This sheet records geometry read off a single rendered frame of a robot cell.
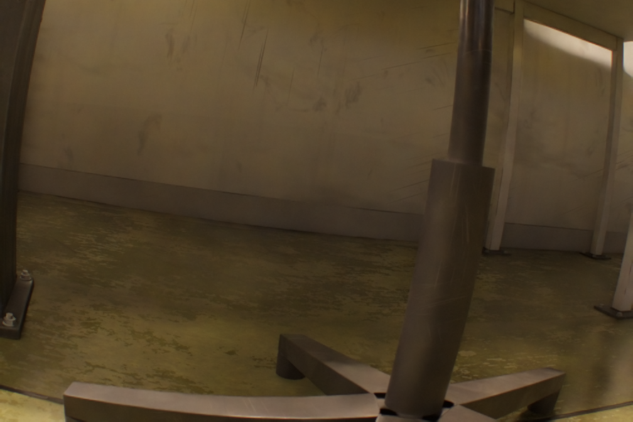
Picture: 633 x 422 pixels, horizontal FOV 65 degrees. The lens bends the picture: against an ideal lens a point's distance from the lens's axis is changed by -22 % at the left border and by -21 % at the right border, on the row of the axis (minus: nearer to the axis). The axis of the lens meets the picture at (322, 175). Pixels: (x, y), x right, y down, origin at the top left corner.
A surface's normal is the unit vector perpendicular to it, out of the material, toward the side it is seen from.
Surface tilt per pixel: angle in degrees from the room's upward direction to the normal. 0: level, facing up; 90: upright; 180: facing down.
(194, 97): 90
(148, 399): 9
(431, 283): 90
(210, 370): 0
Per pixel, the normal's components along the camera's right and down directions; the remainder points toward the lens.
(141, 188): 0.18, 0.09
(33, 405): 0.14, -0.99
